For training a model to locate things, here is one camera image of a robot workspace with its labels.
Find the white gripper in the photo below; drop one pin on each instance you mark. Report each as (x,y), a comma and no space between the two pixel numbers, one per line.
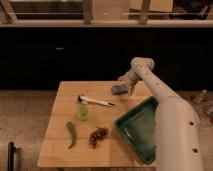
(131,79)

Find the blue sponge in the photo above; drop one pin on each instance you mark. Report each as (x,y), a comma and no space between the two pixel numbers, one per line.
(119,89)

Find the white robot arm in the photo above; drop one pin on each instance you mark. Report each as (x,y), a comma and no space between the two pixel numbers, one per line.
(177,142)

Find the green square tray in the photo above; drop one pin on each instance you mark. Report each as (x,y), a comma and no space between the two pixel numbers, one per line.
(137,127)

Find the light green cup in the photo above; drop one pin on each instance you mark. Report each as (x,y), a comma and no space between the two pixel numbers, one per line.
(82,112)

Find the red grape bunch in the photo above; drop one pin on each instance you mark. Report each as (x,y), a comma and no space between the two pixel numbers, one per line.
(98,135)

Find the green chili pepper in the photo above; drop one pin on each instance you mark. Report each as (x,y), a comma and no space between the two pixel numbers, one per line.
(70,126)

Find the dark cabinet counter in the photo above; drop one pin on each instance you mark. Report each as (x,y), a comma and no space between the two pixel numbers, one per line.
(42,57)

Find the white black handled tool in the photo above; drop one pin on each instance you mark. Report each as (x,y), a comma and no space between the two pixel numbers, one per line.
(85,100)

